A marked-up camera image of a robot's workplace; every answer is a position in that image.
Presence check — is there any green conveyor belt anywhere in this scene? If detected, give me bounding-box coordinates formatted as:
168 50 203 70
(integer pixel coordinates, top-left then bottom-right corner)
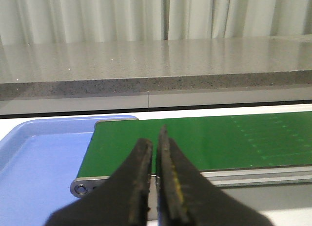
78 112 312 178

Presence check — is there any grey stone counter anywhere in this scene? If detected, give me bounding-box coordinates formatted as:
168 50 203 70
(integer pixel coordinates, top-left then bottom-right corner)
0 35 312 116

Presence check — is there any aluminium conveyor frame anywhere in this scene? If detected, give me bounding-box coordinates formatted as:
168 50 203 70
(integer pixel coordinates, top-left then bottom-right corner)
69 165 312 221

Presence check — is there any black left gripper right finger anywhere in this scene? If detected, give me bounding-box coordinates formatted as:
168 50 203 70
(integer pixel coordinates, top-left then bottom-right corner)
156 126 272 226

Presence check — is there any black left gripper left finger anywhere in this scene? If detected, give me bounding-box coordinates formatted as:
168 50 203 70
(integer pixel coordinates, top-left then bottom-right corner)
45 138 153 226

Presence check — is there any blue plastic tray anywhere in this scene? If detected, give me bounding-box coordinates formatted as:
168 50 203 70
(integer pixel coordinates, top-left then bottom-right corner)
0 115 128 226

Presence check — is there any white curtain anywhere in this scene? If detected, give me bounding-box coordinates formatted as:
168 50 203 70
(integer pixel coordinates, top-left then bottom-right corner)
0 0 312 45

